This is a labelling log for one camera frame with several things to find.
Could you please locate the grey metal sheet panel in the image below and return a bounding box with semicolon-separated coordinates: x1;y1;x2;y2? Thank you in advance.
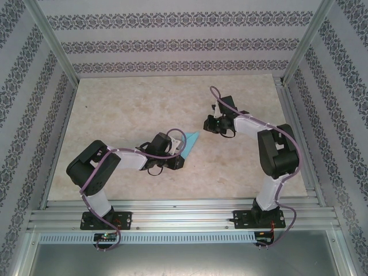
17;229;354;276

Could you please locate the small circuit board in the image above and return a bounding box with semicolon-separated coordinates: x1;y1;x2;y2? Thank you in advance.
255;232;274;244
94;233;118;242

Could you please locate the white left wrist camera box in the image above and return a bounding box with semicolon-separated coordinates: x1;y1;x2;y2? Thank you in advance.
169;137;186;158

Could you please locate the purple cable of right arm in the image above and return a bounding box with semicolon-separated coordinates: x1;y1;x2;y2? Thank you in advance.
209;85;301;250

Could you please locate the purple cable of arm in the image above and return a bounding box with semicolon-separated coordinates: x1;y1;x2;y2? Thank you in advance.
79;128;187;253
209;85;301;250

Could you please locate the aluminium mounting rail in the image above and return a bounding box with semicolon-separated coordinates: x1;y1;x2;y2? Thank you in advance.
27;200;342;231

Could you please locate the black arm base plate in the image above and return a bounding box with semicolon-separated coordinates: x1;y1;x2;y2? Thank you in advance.
81;211;133;231
232;209;286;230

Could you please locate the slotted grey cable duct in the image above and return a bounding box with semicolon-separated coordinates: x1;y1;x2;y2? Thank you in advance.
39;232;256;244

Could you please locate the aluminium side rail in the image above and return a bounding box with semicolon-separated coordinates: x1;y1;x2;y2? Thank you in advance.
274;76;327;208
39;82;80;210

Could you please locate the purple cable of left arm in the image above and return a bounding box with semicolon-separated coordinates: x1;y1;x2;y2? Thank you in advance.
79;128;187;253

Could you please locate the aluminium frame post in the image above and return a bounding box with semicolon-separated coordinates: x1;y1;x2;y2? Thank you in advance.
281;0;336;86
24;0;80;86

